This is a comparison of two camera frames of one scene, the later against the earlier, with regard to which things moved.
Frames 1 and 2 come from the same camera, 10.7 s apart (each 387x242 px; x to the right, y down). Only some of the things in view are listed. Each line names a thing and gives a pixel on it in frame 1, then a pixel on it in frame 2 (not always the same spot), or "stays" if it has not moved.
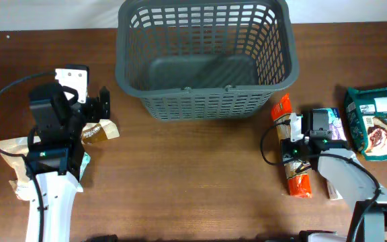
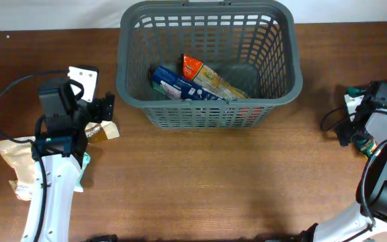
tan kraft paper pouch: (23, 183) stays
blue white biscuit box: (337, 132) → (173, 85)
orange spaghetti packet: (298, 172) → (205, 77)
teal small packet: (86, 160) stays
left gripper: (103, 103) stays
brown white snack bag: (95, 132) stays
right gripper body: (319, 122) → (345, 133)
